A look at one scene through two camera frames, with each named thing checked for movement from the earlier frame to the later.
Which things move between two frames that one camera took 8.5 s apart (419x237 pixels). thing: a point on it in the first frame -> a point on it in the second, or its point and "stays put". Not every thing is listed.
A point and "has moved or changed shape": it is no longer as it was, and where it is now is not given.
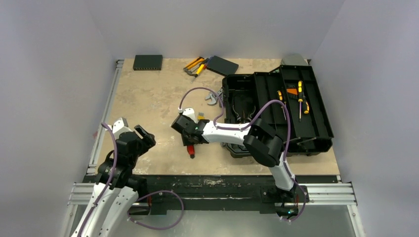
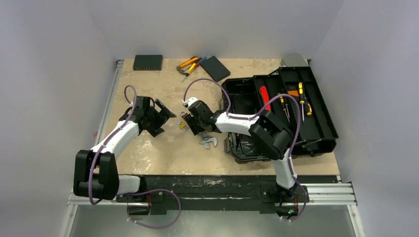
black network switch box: (147, 62) stays put
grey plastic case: (293, 59) stays put
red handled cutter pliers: (190, 150) -> (265, 97)
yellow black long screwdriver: (300, 95) has moved or changed shape
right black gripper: (190, 139) -> (192, 120)
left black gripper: (146, 137) -> (162, 116)
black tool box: (288, 98) stays put
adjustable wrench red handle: (213, 97) has moved or changed shape
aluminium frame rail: (80, 194) stays put
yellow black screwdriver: (280, 98) has moved or changed shape
